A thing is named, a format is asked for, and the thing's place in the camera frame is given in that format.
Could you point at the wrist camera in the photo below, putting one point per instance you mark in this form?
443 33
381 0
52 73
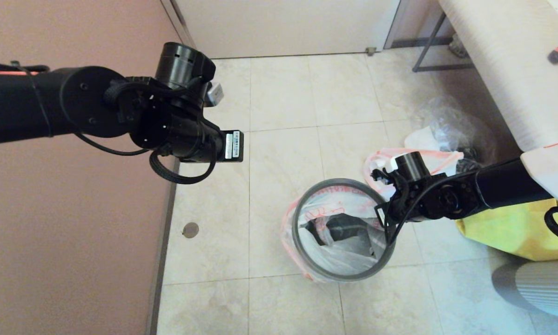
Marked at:
391 164
214 94

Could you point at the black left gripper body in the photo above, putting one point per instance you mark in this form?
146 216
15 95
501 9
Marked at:
232 145

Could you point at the white door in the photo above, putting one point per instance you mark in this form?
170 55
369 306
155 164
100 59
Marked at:
283 28

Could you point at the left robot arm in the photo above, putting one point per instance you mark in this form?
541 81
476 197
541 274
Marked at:
50 102

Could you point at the grey shoe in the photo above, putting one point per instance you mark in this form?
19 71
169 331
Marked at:
456 46

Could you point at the white red bag with rubbish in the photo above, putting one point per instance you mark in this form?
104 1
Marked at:
439 158

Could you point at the white bag with red print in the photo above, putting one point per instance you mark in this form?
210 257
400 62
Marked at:
339 263

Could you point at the clear crumpled plastic bag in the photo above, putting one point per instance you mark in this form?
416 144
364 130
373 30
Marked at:
455 123

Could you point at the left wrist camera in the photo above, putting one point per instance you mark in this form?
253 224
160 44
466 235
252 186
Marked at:
214 94

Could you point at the grey ribbed rounded object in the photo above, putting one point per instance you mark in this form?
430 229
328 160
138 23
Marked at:
544 288

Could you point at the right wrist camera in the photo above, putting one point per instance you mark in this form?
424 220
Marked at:
391 164

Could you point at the yellow plastic bag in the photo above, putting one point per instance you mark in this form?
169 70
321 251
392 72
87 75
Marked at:
507 232

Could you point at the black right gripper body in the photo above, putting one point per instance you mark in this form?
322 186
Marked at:
397 209

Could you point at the wood grain table black frame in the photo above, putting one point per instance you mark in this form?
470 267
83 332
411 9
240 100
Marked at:
507 70

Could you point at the round metal floor drain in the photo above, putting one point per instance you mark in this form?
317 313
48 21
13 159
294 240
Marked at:
190 230

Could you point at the black tangled item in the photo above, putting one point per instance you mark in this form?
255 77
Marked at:
469 164

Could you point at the metal door stop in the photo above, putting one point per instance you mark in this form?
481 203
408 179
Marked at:
371 50

